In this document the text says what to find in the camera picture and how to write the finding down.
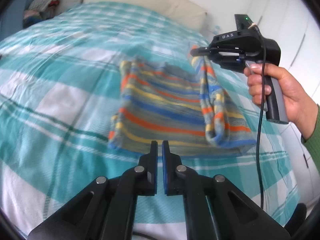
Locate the green sleeved right forearm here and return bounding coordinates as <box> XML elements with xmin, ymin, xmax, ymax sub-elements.
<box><xmin>301</xmin><ymin>105</ymin><xmax>320</xmax><ymax>172</ymax></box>

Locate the multicolour striped knit sweater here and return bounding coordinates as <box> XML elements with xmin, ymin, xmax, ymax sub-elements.
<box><xmin>108</xmin><ymin>42</ymin><xmax>256</xmax><ymax>155</ymax></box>

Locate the person's right hand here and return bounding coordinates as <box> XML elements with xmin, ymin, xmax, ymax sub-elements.
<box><xmin>244</xmin><ymin>63</ymin><xmax>318</xmax><ymax>140</ymax></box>

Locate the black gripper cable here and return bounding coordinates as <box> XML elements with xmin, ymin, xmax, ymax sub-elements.
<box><xmin>254</xmin><ymin>24</ymin><xmax>267</xmax><ymax>210</ymax></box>

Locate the wall socket with stickers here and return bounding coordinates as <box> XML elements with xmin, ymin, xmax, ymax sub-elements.
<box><xmin>211</xmin><ymin>25</ymin><xmax>221</xmax><ymax>35</ymax></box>

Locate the teal white plaid bedspread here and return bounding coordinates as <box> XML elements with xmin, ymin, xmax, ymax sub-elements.
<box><xmin>1</xmin><ymin>2</ymin><xmax>299</xmax><ymax>238</ymax></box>

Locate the clothes pile beside bed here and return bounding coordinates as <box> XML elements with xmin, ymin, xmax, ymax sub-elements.
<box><xmin>23</xmin><ymin>0</ymin><xmax>60</xmax><ymax>29</ymax></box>

